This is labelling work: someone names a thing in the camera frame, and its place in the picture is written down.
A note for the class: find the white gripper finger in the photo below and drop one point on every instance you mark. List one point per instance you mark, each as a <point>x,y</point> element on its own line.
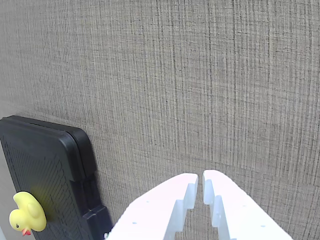
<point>240,215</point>
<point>152,210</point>

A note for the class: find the yellow rubber duck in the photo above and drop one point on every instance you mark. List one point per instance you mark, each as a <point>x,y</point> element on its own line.
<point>30,215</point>

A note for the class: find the black plastic case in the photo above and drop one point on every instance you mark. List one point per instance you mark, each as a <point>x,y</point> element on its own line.
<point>57,162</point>

